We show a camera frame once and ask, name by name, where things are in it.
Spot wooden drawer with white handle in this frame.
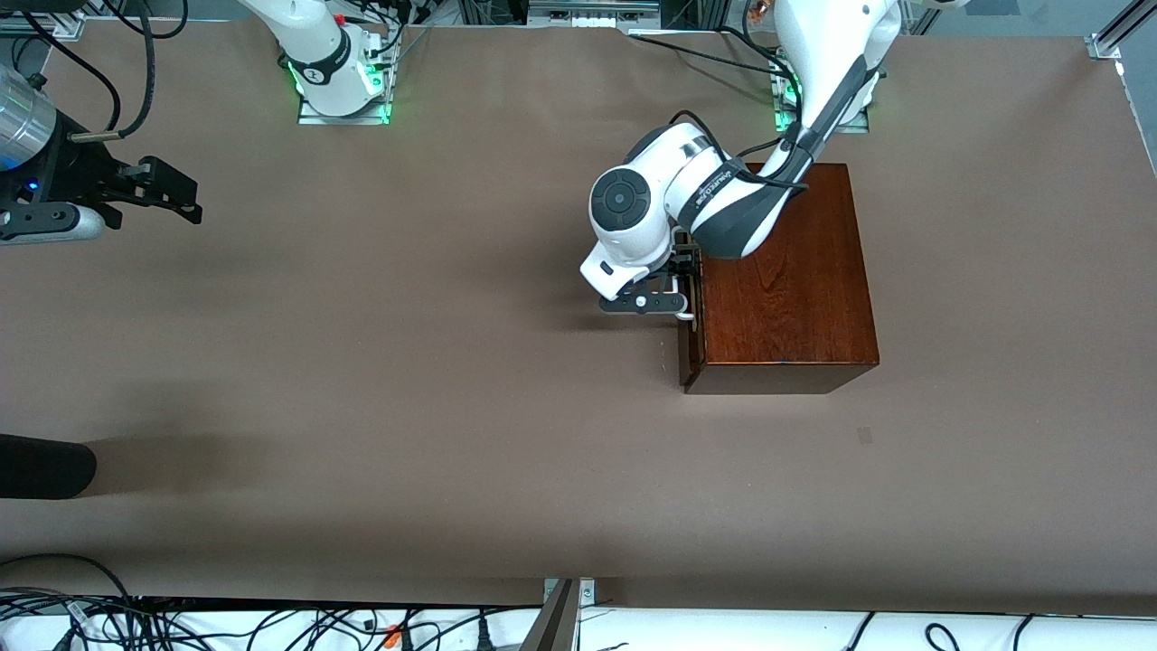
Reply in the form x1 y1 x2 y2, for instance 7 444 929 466
673 271 704 388

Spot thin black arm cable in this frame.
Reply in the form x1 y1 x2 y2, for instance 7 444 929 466
20 11 123 135

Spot black ribbed cylinder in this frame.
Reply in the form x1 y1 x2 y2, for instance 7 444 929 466
0 434 98 500

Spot wooden cabinet with open drawer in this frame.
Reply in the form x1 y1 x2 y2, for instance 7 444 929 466
0 18 1157 618

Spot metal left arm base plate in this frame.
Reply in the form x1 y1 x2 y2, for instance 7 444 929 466
770 54 870 135

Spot black cable with metal plug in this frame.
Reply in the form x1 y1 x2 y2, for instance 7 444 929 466
71 0 156 144

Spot dark brown wooden cabinet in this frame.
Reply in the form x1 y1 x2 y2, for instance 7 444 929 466
678 163 880 396

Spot black looped cable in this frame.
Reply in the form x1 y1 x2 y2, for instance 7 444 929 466
0 553 136 605

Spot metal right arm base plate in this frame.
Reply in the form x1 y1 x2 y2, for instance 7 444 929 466
296 36 394 126

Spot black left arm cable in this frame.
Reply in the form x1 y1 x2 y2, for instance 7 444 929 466
669 18 810 191

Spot black cable on table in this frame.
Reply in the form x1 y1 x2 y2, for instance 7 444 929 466
628 33 789 75
719 25 798 57

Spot grey aluminium post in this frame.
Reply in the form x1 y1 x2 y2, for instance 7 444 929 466
521 579 581 651

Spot white power strip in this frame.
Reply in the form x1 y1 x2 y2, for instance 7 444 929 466
527 0 663 30

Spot tangled black cables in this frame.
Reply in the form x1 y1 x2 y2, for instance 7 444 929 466
0 588 543 651

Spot aluminium frame profile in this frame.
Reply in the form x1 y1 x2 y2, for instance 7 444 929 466
0 0 87 42
1087 0 1157 62

